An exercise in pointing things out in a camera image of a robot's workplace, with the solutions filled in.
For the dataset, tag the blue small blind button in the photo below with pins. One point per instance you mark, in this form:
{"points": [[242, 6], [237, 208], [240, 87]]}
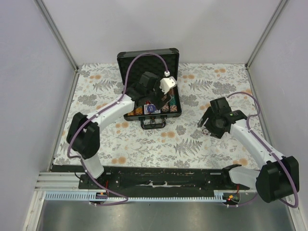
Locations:
{"points": [[151, 108]]}

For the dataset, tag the rightmost poker chip row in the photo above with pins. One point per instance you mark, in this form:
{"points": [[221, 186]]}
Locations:
{"points": [[172, 103]]}

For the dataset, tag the small poker chip stack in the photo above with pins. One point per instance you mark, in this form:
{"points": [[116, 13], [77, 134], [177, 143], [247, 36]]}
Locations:
{"points": [[205, 131]]}

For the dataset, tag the black poker set case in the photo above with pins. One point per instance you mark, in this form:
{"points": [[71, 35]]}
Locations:
{"points": [[153, 64]]}

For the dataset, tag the blue card deck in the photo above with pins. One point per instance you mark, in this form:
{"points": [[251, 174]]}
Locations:
{"points": [[146, 113]]}

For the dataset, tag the floral patterned table mat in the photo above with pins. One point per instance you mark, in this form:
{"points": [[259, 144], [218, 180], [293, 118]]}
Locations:
{"points": [[180, 143]]}

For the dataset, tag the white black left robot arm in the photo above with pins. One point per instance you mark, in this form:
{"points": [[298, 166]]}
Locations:
{"points": [[84, 132]]}

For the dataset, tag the aluminium frame post right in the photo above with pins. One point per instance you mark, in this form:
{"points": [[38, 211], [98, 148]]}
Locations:
{"points": [[266, 32]]}

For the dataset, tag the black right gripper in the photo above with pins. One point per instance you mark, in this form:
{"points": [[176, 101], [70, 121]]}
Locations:
{"points": [[217, 133]]}

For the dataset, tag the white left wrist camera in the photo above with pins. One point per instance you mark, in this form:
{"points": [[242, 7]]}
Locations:
{"points": [[167, 83]]}

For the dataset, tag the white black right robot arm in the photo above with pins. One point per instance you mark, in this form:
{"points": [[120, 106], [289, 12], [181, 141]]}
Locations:
{"points": [[278, 177]]}

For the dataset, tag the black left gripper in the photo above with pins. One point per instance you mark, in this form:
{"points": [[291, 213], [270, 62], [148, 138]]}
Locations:
{"points": [[159, 103]]}

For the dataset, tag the aluminium front rail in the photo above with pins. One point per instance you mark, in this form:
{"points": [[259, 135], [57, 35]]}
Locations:
{"points": [[57, 181]]}

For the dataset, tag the aluminium frame post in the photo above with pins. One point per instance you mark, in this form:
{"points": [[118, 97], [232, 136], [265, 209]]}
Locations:
{"points": [[266, 32], [56, 32]]}

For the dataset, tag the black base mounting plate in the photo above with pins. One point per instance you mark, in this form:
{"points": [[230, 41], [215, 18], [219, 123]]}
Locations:
{"points": [[119, 178]]}

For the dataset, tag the aluminium frame post left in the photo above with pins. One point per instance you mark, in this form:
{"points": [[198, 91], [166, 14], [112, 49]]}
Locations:
{"points": [[56, 32]]}

